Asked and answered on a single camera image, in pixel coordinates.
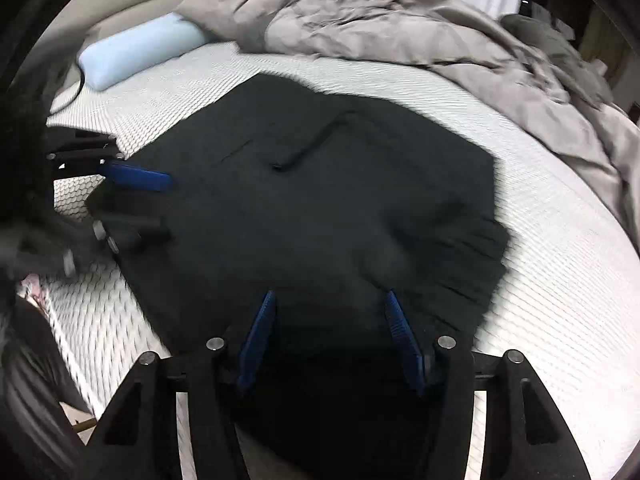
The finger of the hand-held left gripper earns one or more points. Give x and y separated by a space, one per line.
137 177
135 227

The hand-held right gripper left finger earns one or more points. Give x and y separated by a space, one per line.
257 340

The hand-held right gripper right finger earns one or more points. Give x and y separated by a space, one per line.
402 340

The black pants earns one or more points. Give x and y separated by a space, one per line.
310 200

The light blue pillow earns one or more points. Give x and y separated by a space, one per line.
135 50

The bed with hexagon-patterned sheet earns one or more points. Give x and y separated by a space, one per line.
550 285

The dark cloth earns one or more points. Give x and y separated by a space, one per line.
30 390

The grey duvet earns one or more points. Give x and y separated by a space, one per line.
400 25

